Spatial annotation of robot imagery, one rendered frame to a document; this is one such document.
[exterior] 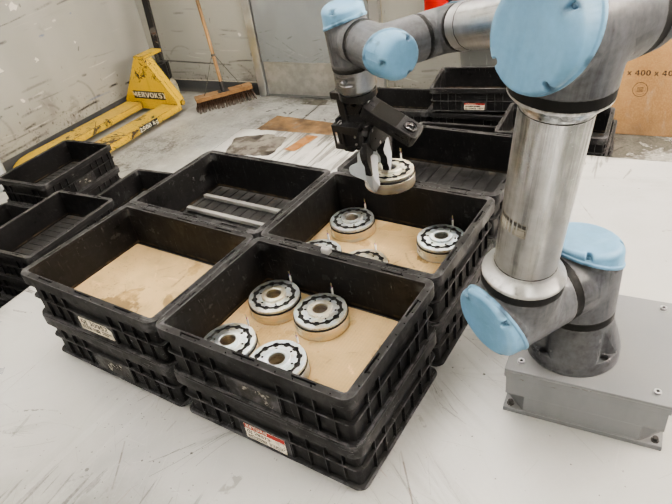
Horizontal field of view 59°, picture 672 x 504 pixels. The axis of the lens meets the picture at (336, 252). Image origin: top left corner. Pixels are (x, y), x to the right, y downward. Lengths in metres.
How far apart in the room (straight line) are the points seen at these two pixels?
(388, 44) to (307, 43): 3.62
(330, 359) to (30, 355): 0.76
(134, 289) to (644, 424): 1.01
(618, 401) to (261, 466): 0.60
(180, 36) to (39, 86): 1.19
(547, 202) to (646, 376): 0.43
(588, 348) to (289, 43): 3.88
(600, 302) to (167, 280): 0.87
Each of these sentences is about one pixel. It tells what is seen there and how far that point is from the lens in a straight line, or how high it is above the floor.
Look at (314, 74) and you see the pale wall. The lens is 4.60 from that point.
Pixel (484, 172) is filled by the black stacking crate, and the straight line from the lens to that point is 1.58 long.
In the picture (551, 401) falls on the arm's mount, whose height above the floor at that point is 0.75.
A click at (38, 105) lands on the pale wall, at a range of 4.78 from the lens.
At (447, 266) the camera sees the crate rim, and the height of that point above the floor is 0.93.
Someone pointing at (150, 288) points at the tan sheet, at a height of 0.83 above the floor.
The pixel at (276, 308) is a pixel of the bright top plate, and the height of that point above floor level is 0.86.
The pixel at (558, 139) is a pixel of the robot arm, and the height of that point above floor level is 1.27.
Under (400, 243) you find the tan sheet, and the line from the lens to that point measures 1.31.
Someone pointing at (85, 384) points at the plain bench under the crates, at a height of 0.70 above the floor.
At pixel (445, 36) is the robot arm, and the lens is 1.01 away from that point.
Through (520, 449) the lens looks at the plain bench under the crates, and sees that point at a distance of 1.09.
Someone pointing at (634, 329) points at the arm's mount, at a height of 0.81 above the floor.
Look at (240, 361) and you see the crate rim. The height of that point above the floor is 0.93.
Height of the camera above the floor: 1.57
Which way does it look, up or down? 34 degrees down
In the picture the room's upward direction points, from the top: 9 degrees counter-clockwise
